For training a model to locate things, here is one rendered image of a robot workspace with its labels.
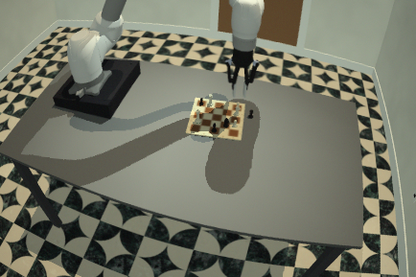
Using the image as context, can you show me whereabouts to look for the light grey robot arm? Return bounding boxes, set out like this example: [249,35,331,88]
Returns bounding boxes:
[67,0,265,97]

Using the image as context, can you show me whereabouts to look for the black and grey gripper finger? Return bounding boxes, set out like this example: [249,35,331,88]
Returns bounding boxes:
[243,59,260,98]
[225,58,242,98]

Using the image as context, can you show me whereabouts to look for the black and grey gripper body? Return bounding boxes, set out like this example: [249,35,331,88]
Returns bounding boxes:
[231,48,254,68]

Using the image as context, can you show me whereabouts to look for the brown and cream chessboard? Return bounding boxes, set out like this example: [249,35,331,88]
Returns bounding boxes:
[186,98,245,141]

